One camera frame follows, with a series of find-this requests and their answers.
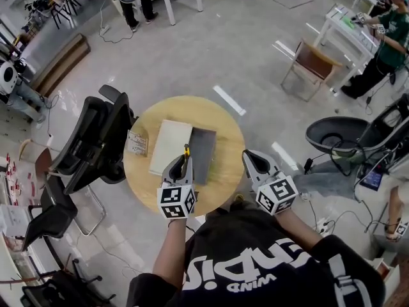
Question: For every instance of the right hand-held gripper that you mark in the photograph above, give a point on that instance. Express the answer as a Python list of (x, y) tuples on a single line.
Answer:
[(276, 195)]

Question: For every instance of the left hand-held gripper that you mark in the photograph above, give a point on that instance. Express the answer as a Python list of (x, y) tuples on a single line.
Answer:
[(174, 200)]

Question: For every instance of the small yellow black item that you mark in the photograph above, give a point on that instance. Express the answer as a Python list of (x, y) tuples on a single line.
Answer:
[(187, 150)]

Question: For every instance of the grey box with white lid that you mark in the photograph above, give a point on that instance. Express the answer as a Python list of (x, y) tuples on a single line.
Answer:
[(171, 146)]

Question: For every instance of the person's left forearm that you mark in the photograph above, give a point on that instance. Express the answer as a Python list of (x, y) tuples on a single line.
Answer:
[(171, 248)]

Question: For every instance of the person's right forearm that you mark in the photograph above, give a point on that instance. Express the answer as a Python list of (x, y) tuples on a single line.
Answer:
[(297, 229)]

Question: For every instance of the green item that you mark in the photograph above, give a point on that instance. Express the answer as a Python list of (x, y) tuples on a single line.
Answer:
[(348, 22)]

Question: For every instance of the person's shoe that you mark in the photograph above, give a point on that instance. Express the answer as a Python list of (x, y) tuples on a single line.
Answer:
[(239, 198)]

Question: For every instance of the clear plastic packet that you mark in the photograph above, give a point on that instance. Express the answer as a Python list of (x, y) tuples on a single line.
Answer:
[(137, 143)]

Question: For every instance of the black power adapter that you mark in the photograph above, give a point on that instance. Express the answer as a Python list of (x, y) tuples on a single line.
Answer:
[(308, 165)]

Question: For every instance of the black mesh office chair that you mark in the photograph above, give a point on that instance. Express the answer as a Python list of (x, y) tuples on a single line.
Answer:
[(96, 139)]

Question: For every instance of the white power strip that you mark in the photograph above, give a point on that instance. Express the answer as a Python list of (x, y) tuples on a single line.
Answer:
[(105, 29), (324, 226)]

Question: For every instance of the green cloth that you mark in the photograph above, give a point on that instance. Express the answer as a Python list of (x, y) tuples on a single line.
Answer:
[(350, 158)]

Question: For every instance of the person's black printed shirt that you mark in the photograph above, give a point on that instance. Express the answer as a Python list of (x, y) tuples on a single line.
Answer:
[(249, 261)]

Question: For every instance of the blue screen tablet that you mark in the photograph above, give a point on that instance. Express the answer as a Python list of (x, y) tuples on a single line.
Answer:
[(372, 178)]

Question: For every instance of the wooden platform step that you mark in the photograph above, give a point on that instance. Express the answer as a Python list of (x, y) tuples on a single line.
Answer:
[(60, 64)]

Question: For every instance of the white shelf with red items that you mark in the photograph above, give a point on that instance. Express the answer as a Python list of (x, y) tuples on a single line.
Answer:
[(14, 184)]

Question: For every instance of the black chair with armrests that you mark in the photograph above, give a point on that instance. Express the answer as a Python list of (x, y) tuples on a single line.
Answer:
[(57, 288)]

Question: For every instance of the black folding chair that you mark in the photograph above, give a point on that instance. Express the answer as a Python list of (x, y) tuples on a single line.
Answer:
[(67, 8)]

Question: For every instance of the wooden chair with metal frame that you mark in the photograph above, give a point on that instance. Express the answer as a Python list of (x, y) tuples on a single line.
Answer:
[(314, 64)]

